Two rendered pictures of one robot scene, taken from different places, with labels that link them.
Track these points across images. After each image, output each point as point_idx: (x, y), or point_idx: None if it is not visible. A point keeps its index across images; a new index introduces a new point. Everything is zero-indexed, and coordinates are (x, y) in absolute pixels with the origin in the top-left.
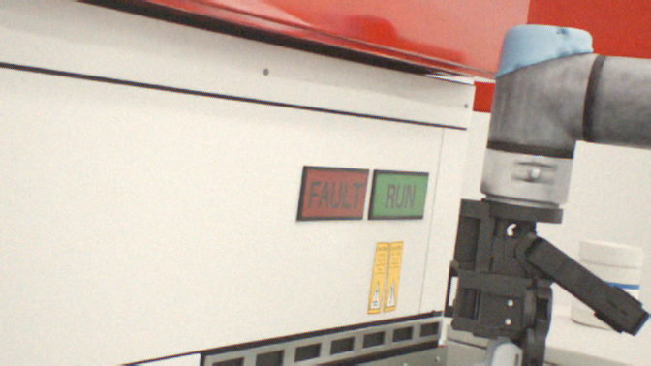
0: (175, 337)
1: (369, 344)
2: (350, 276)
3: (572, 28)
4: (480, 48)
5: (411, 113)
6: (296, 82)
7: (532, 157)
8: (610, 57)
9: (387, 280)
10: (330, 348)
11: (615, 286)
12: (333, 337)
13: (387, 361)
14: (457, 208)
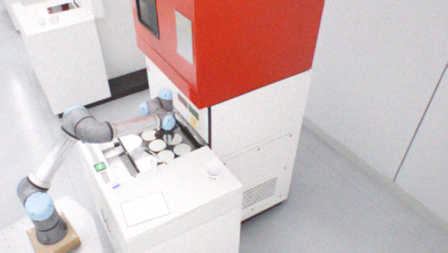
0: None
1: (193, 130)
2: (187, 115)
3: (159, 91)
4: (187, 95)
5: None
6: None
7: None
8: (155, 98)
9: (194, 123)
10: (186, 122)
11: (160, 132)
12: (186, 121)
13: (192, 134)
14: (207, 128)
